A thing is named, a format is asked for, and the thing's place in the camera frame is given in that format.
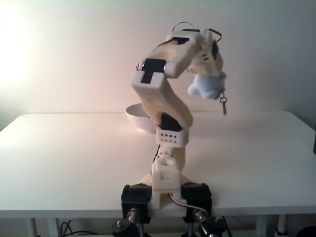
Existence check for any skyblue plush doll with keychain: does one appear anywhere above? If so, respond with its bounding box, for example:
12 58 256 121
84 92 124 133
188 71 228 116

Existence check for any white ceramic bowl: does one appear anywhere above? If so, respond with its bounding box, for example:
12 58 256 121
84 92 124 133
125 103 158 134

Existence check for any black table clamp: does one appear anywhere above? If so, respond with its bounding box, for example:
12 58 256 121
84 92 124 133
121 184 152 225
181 182 213 223

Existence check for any white table leg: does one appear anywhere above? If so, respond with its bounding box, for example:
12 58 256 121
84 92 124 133
255 215 269 237
47 217 60 237
26 217 38 237
277 214 288 235

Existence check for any black round clamp knob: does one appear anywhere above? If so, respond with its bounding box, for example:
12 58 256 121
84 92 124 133
111 220 139 237

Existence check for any red white servo cable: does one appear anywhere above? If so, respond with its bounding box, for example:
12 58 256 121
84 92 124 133
167 193 207 213

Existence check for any black clamp handle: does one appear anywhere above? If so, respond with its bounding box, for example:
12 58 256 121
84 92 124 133
198 216 232 237

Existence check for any black cable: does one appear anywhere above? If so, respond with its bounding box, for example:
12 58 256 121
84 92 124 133
58 221 101 237

